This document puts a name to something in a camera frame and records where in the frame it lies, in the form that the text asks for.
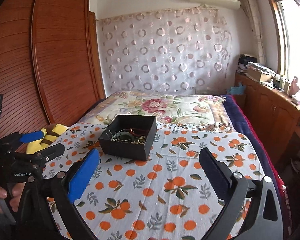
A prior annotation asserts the cardboard box on cabinet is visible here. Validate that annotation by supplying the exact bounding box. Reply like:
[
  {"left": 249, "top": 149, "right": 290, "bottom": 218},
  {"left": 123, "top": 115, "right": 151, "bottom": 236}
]
[{"left": 246, "top": 68, "right": 273, "bottom": 82}]

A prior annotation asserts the rolled cream window curtain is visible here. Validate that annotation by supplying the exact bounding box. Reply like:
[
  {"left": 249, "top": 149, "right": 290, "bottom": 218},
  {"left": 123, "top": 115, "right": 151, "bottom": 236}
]
[{"left": 242, "top": 0, "right": 266, "bottom": 65}]

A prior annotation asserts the pink ceramic figurine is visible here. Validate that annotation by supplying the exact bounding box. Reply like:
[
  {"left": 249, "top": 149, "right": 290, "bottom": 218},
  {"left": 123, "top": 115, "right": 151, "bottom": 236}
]
[{"left": 288, "top": 76, "right": 299, "bottom": 97}]

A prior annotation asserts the circle pattern sheer curtain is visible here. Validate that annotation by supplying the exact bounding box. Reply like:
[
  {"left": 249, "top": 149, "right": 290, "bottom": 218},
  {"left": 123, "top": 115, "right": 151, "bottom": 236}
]
[{"left": 97, "top": 8, "right": 232, "bottom": 94}]

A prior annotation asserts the dark blue blanket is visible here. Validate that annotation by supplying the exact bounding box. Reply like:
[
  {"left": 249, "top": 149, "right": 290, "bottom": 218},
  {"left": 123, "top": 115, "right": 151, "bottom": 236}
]
[{"left": 223, "top": 95, "right": 292, "bottom": 239}]

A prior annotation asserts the yellow plush toy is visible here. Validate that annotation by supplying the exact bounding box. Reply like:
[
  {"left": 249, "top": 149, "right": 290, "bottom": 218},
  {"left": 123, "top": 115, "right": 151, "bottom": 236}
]
[{"left": 26, "top": 124, "right": 68, "bottom": 154}]

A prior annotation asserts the pale green jade bangle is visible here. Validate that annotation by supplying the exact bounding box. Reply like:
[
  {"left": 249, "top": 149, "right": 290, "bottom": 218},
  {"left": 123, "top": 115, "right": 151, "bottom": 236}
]
[{"left": 113, "top": 129, "right": 134, "bottom": 142}]

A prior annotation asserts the floral bed quilt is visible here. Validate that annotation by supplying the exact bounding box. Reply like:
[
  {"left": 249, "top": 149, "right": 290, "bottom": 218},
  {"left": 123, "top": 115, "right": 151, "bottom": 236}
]
[{"left": 79, "top": 91, "right": 235, "bottom": 133}]

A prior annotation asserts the orange print white cloth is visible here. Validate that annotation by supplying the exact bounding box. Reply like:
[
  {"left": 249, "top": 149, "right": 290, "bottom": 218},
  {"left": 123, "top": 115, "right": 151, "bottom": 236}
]
[{"left": 42, "top": 122, "right": 266, "bottom": 240}]

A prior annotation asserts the black square jewelry box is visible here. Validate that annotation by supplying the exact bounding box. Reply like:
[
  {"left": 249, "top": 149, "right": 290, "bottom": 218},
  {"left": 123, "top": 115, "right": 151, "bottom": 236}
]
[{"left": 98, "top": 115, "right": 157, "bottom": 161}]

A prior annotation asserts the window with wooden frame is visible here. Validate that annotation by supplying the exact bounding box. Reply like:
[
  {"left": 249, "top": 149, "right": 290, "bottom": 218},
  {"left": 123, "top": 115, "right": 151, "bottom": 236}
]
[{"left": 268, "top": 0, "right": 300, "bottom": 83}]

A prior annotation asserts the teal tissue box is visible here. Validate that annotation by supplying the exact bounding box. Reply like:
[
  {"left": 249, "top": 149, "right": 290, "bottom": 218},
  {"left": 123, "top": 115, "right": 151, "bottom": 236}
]
[{"left": 226, "top": 82, "right": 246, "bottom": 95}]

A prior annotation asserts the person's left hand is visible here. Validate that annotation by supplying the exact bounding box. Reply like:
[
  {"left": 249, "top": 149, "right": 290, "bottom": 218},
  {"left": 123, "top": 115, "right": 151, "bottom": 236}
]
[{"left": 0, "top": 183, "right": 25, "bottom": 213}]

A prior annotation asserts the wooden side cabinet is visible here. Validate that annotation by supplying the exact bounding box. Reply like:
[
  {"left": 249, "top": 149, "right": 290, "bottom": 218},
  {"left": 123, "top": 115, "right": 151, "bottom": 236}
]
[{"left": 235, "top": 74, "right": 300, "bottom": 168}]

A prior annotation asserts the red pearl beaded bracelet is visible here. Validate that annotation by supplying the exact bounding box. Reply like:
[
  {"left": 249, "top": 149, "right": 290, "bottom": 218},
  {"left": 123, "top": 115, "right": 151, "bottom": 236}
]
[{"left": 129, "top": 128, "right": 151, "bottom": 137}]

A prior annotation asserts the wooden louvered wardrobe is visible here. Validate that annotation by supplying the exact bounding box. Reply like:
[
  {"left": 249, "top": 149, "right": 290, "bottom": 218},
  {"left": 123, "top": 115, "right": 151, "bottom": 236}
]
[{"left": 0, "top": 0, "right": 105, "bottom": 137}]

